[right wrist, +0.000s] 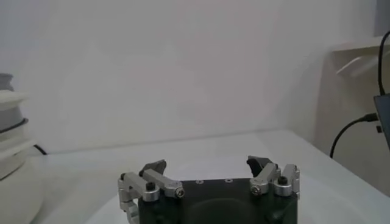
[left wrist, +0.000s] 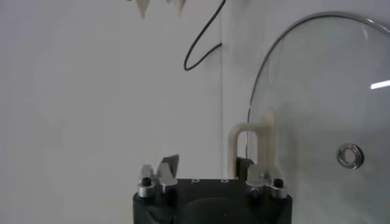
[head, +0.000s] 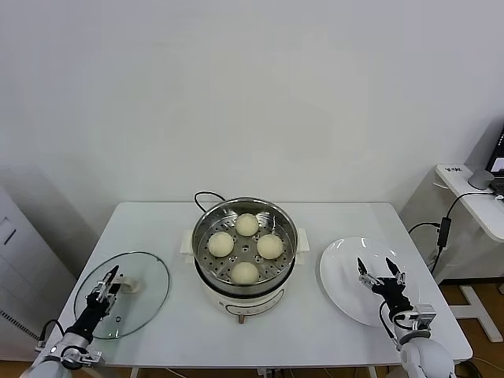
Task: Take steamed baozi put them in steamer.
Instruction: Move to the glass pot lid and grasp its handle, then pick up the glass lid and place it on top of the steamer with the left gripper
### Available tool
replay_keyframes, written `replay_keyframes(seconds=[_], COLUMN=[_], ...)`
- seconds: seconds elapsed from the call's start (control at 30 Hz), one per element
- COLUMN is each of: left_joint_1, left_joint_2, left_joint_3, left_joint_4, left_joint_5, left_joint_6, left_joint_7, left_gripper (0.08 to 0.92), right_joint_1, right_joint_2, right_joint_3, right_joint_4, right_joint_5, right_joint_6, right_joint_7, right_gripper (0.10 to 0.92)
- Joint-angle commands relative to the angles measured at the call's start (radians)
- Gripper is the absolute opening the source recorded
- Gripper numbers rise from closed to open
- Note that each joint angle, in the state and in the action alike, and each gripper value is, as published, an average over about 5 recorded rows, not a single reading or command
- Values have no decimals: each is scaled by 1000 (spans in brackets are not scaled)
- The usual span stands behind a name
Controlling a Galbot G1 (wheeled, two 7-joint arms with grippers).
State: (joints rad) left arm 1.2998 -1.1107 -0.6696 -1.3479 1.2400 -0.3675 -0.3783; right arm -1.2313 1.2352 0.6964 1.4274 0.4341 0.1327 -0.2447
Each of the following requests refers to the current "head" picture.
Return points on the white side desk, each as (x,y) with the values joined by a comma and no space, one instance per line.
(476,208)

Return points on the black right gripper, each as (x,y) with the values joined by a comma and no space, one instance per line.
(393,296)

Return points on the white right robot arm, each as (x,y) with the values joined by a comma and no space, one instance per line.
(425,358)

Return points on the white cabinet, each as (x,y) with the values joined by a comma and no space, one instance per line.
(23,267)

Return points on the white round plate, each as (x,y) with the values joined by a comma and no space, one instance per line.
(342,275)

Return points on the stainless steel steamer basket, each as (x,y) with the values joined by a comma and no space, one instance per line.
(275,228)

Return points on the black power adapter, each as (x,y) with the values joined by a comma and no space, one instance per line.
(442,231)

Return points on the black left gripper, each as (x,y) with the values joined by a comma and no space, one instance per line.
(92,315)

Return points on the white electric cooker pot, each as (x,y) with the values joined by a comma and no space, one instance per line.
(244,303)

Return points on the white plug on desk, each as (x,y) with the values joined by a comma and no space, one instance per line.
(498,197)

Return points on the white steamed baozi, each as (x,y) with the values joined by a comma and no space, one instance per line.
(270,247)
(219,244)
(244,273)
(246,224)

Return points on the grey round desk gadget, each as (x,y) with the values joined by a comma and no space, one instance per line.
(480,180)

